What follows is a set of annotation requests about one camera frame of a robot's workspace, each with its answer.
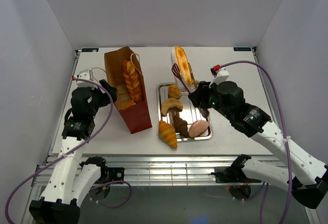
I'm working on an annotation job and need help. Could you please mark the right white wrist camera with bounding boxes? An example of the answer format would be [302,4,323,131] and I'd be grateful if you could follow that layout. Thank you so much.
[209,65,229,87]

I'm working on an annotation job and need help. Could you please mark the short twisted glazed bread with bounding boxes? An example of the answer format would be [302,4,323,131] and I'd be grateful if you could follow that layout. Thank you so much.
[122,99,136,109]

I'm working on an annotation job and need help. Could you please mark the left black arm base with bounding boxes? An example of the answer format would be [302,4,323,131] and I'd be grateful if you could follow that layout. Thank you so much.
[98,167,125,184]

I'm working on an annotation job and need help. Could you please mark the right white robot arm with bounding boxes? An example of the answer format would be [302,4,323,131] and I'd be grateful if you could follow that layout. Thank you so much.
[188,81,327,209]

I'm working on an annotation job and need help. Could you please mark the striped orange croissant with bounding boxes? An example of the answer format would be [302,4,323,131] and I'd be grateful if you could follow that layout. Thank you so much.
[158,120,178,150]

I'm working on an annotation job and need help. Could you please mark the aluminium frame rail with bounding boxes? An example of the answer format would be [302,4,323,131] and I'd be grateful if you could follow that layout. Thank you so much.
[32,154,308,187]

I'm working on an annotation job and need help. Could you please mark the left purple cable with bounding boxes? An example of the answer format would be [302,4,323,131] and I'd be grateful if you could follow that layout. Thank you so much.
[4,78,132,223]

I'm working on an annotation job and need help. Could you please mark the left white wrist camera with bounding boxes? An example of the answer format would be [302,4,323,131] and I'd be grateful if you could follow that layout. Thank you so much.
[72,69,93,81]

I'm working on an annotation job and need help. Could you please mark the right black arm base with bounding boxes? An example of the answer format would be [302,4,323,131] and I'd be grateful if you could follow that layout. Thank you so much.
[211,166,247,183]

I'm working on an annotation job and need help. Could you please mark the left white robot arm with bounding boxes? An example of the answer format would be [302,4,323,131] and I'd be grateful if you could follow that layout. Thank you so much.
[29,79,117,223]

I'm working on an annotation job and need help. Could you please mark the brown red paper bag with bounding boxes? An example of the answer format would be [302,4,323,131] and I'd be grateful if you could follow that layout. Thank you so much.
[104,46,152,134]

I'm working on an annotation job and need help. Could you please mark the round golden bun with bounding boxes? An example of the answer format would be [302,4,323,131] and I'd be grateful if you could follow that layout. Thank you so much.
[168,84,181,99]

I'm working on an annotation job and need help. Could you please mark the pale curved croissant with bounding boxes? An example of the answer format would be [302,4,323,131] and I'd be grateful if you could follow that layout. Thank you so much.
[161,98,183,116]

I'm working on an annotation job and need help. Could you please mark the white toasted oval loaf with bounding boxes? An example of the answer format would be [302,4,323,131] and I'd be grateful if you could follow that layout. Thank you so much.
[171,46,192,87]

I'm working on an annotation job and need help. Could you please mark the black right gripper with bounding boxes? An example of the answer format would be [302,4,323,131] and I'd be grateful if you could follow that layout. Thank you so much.
[188,79,232,120]

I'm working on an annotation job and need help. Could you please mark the purple cable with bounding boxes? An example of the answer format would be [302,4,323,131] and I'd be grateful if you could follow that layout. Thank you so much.
[204,60,293,224]
[4,78,132,223]

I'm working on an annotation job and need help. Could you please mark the dark chocolate croissant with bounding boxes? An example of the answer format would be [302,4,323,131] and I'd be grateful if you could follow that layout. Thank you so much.
[173,116,189,137]

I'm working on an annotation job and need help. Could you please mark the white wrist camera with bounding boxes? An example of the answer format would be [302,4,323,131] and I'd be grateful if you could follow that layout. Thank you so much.
[209,65,229,87]
[72,69,93,81]

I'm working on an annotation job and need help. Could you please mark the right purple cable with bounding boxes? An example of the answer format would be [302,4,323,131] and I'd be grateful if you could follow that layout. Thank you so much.
[204,60,293,224]

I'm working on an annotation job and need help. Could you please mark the steel serving tongs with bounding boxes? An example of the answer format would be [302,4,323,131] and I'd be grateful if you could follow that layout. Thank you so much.
[171,64,210,119]

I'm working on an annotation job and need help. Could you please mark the long twisted glazed bread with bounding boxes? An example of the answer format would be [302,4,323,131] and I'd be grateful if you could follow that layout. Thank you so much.
[122,60,143,103]

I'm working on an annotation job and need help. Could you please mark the sugar coated pink donut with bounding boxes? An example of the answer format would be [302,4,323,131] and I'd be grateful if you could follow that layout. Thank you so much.
[189,120,209,138]

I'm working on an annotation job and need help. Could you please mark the steel rectangular tray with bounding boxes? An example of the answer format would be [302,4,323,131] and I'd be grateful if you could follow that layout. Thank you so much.
[156,83,213,142]

